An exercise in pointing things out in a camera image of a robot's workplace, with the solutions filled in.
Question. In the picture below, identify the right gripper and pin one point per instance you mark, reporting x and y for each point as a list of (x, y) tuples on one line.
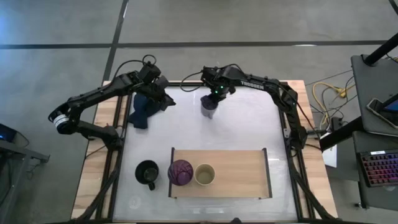
[(222, 79)]

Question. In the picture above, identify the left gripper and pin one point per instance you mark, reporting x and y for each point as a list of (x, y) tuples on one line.
[(152, 84)]

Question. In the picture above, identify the lavender grey mug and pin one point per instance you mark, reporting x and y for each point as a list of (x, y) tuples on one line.
[(209, 112)]

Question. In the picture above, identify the black mug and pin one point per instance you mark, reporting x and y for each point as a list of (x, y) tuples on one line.
[(146, 172)]

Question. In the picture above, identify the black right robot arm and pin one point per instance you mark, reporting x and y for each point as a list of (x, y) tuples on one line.
[(286, 99)]

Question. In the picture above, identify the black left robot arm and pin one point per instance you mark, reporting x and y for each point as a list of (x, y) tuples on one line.
[(93, 93)]

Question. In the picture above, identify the wooden shelf with black ends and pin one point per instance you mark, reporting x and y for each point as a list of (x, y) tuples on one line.
[(239, 174)]

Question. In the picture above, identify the dark blue cloth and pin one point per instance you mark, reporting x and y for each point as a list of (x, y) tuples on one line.
[(141, 112)]

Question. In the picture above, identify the white work surface sheet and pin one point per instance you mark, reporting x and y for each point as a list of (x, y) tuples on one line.
[(233, 130)]

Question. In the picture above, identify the beige cup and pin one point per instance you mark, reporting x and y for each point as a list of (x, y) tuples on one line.
[(204, 175)]

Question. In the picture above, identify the white paper sheet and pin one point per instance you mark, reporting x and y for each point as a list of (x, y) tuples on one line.
[(330, 155)]

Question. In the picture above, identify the black support beam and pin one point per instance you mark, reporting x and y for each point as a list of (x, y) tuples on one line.
[(340, 135)]

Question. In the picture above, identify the grey side desk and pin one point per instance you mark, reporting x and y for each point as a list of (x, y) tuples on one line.
[(373, 81)]

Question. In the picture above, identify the smartphone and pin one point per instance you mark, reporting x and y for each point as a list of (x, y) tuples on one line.
[(379, 113)]

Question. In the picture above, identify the dark grey cart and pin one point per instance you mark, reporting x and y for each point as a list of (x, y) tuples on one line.
[(12, 161)]

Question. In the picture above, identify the black diagonal pole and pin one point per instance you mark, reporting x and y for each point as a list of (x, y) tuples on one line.
[(381, 51)]

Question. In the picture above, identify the tablet with blue screen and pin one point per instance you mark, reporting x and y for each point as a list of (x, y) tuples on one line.
[(392, 105)]

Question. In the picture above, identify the backlit laptop keyboard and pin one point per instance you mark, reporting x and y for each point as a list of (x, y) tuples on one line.
[(381, 168)]

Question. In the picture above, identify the black aluminium table frame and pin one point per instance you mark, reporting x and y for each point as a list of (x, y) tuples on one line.
[(115, 193)]

